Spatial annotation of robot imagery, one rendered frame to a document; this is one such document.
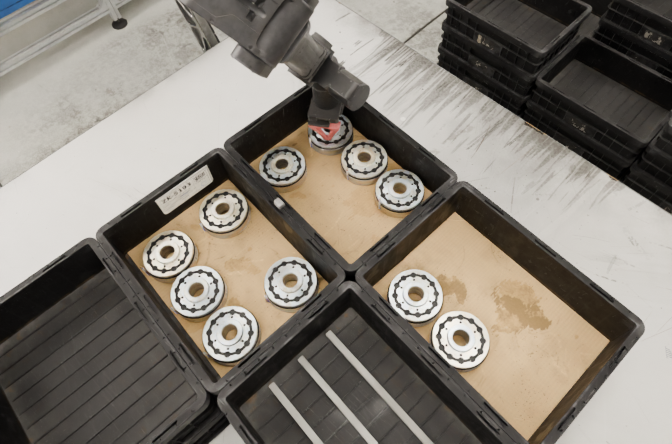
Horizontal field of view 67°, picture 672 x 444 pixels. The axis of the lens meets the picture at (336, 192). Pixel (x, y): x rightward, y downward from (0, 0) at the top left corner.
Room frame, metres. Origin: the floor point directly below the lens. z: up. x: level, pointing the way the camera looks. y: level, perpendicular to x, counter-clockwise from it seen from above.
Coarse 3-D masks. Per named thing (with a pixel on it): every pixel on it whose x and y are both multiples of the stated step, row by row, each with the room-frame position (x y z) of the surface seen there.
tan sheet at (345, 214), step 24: (288, 144) 0.71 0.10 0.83; (312, 168) 0.63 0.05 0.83; (336, 168) 0.63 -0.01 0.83; (288, 192) 0.58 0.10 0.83; (312, 192) 0.57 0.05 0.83; (336, 192) 0.57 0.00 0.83; (360, 192) 0.56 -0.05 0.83; (312, 216) 0.51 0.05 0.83; (336, 216) 0.51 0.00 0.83; (360, 216) 0.50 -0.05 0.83; (384, 216) 0.50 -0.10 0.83; (336, 240) 0.45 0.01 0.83; (360, 240) 0.45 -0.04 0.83
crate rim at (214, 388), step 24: (192, 168) 0.59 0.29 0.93; (240, 168) 0.58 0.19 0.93; (264, 192) 0.52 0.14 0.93; (120, 216) 0.49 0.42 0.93; (288, 216) 0.46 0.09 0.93; (312, 240) 0.41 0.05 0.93; (120, 264) 0.40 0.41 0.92; (336, 264) 0.36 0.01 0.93; (168, 336) 0.25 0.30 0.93; (192, 360) 0.21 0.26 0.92; (216, 384) 0.17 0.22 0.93
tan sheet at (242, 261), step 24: (240, 192) 0.59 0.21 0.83; (192, 216) 0.54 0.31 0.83; (144, 240) 0.49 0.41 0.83; (192, 240) 0.48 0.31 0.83; (216, 240) 0.47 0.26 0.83; (240, 240) 0.47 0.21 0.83; (264, 240) 0.47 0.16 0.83; (216, 264) 0.42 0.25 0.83; (240, 264) 0.42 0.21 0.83; (264, 264) 0.41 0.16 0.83; (168, 288) 0.38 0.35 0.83; (240, 288) 0.36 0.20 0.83; (264, 312) 0.31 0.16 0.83; (192, 336) 0.28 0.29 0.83; (264, 336) 0.27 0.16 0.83
